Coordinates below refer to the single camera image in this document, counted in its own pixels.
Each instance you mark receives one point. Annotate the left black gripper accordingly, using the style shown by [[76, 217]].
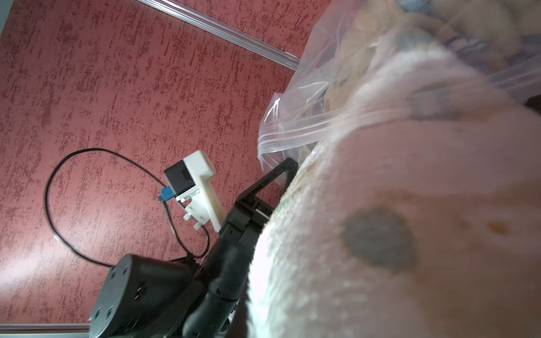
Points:
[[246, 220]]

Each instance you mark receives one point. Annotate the white bear-pattern blanket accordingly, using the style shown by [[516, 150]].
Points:
[[409, 228]]

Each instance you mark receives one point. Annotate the clear plastic vacuum bag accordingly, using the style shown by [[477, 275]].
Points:
[[372, 62]]

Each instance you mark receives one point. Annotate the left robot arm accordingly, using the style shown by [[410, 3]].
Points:
[[144, 297]]

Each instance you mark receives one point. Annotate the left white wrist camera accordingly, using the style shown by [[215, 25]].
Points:
[[189, 183]]

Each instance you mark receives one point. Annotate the left aluminium corner post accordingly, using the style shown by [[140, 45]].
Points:
[[223, 31]]

